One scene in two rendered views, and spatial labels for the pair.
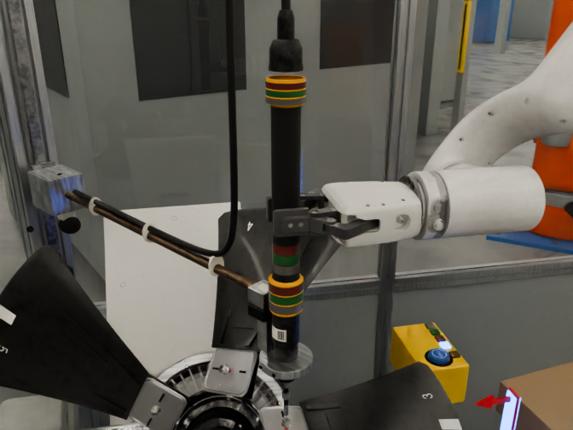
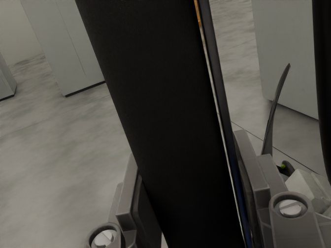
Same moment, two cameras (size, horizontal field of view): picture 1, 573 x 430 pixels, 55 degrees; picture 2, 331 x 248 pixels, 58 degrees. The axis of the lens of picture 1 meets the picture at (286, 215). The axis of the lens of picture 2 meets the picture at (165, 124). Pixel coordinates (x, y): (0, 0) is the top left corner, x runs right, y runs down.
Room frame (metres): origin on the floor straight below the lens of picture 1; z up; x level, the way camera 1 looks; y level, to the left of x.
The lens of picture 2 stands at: (0.63, -0.09, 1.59)
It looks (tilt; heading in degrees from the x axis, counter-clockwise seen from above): 27 degrees down; 111
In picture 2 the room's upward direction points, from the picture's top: 17 degrees counter-clockwise
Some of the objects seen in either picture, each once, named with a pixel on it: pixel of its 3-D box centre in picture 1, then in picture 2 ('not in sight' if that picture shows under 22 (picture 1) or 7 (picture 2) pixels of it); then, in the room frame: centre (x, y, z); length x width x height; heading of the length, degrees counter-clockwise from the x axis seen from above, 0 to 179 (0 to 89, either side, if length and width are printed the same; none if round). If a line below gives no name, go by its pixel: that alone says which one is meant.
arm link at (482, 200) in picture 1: (480, 200); not in sight; (0.66, -0.25, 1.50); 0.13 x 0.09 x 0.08; 102
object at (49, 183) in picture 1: (55, 188); not in sight; (1.03, 0.45, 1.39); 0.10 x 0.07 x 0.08; 46
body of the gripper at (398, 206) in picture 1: (373, 208); not in sight; (0.63, -0.11, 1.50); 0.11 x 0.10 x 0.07; 102
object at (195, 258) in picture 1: (147, 234); not in sight; (0.81, 0.22, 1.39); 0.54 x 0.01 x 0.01; 46
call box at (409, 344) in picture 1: (426, 365); not in sight; (0.96, -0.29, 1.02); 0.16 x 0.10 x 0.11; 11
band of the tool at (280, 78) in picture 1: (286, 91); not in sight; (0.60, 0.00, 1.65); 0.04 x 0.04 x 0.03
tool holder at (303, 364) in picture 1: (280, 328); not in sight; (0.61, 0.01, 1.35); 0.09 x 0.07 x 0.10; 46
